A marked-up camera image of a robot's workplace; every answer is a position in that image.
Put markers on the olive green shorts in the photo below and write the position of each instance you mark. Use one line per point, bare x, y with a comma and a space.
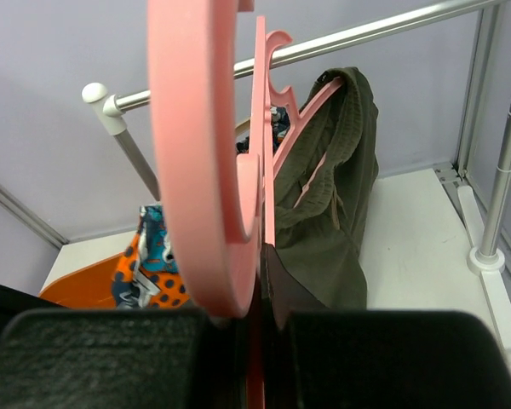
322, 193

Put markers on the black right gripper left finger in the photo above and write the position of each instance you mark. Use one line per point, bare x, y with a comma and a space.
58, 358

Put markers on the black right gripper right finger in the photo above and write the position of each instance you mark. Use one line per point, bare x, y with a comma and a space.
317, 357

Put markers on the colourful patterned shorts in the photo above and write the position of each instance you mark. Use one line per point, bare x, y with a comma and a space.
147, 274

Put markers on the orange plastic basket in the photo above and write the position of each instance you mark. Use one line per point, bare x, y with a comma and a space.
88, 287

